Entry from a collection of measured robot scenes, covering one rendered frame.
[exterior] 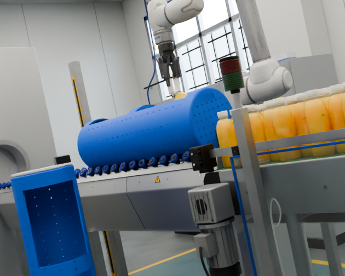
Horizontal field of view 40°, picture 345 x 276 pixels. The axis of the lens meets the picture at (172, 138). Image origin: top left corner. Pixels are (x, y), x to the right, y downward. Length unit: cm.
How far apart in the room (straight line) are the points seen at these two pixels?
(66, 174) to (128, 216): 44
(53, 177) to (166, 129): 53
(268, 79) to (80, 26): 551
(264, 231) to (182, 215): 71
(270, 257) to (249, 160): 30
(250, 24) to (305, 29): 224
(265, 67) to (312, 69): 131
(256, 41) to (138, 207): 105
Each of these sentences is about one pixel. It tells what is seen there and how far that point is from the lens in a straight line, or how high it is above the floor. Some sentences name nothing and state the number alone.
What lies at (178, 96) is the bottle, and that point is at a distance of 220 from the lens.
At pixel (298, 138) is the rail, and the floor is 97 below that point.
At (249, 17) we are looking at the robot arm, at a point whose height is 159.
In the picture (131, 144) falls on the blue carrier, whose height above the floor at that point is 106.
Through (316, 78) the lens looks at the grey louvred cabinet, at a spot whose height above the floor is 127.
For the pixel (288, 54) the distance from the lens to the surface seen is 392.
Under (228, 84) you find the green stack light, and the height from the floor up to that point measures 118.
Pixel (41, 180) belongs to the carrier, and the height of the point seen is 99.
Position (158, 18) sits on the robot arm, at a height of 160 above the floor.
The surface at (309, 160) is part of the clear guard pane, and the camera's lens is 148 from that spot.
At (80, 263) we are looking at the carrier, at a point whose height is 59.
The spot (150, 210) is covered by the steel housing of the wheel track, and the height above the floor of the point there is 74.
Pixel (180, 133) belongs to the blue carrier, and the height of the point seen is 106.
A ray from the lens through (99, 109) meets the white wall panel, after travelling 756.
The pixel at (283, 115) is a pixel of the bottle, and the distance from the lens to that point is 164.
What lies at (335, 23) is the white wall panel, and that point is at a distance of 497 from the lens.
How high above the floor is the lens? 106
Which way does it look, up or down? level
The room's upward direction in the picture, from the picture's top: 12 degrees counter-clockwise
